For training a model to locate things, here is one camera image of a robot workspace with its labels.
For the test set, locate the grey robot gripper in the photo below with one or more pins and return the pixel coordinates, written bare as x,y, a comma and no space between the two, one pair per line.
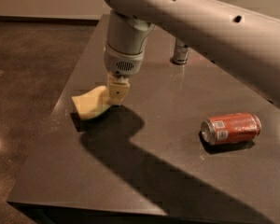
122,62

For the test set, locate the yellow wavy sponge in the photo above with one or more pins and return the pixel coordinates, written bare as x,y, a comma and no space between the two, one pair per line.
92,104

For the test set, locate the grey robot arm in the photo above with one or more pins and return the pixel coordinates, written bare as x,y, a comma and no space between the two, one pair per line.
244,43

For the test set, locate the tall silver blue can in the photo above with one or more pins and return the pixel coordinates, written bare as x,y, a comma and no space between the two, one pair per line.
181,52

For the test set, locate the red soda can lying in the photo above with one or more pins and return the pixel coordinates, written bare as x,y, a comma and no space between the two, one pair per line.
230,128

